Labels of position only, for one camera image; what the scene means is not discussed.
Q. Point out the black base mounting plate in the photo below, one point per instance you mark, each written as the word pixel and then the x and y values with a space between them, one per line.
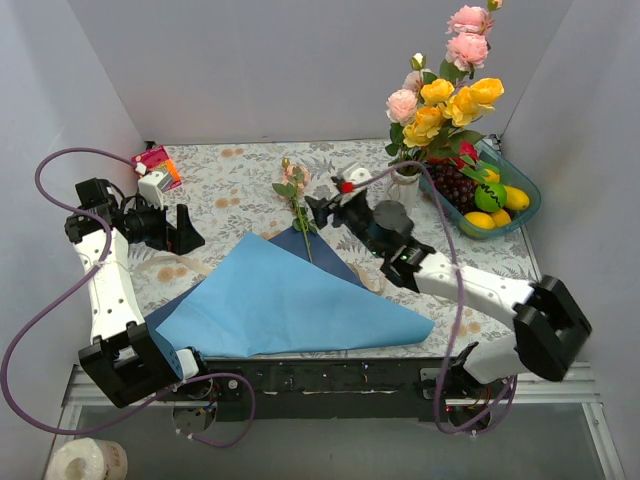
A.
pixel 329 389

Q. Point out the pink rose stem long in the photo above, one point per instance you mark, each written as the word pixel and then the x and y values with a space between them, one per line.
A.
pixel 468 46

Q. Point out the yellow lemon back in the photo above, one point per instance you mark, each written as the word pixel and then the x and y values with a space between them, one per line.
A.
pixel 491 176

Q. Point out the dark purple grape bunch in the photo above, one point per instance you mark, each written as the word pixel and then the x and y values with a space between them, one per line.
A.
pixel 458 189

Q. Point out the yellow rose stem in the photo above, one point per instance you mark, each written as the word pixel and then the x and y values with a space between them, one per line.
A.
pixel 459 109

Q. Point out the blue wrapping paper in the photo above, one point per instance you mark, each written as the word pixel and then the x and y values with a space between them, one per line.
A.
pixel 267 297

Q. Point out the yellow lemon front left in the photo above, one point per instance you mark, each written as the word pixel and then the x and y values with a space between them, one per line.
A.
pixel 480 220

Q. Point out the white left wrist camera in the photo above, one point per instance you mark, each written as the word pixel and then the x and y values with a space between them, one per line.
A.
pixel 153 185

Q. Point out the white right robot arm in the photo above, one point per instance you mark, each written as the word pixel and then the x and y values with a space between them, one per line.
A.
pixel 548 327

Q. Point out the pink dragon fruit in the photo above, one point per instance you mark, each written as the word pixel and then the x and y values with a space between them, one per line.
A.
pixel 467 157

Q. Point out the white ribbed ceramic vase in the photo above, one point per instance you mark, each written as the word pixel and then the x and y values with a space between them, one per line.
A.
pixel 403 189

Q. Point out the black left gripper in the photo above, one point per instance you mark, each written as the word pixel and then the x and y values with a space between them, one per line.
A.
pixel 169 233

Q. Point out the aluminium rail frame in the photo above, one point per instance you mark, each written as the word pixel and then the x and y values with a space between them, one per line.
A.
pixel 578 388

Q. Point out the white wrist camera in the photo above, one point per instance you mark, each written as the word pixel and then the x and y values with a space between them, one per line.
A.
pixel 347 179
pixel 153 185

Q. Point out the white tape roll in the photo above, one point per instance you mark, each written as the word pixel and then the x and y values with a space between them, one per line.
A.
pixel 88 459

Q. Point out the cream ribbon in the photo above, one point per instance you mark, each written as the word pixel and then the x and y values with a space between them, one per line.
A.
pixel 205 270

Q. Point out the small pink bud stem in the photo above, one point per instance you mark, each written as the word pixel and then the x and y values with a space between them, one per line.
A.
pixel 291 187

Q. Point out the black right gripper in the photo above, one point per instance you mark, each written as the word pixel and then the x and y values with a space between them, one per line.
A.
pixel 338 211

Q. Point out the floral patterned table mat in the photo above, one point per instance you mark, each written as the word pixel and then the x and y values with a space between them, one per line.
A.
pixel 228 190

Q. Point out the orange pink snack box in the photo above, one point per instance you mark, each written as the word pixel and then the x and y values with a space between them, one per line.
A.
pixel 158 159

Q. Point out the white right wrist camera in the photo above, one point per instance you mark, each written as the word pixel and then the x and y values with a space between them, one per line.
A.
pixel 347 179

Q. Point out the yellow lemon front right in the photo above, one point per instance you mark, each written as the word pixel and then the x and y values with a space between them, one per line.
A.
pixel 500 218

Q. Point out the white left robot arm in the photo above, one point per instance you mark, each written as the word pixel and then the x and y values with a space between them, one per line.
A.
pixel 127 359

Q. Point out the yellow lemon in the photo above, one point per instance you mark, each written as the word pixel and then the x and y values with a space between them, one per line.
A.
pixel 480 220
pixel 500 218
pixel 491 176
pixel 516 199

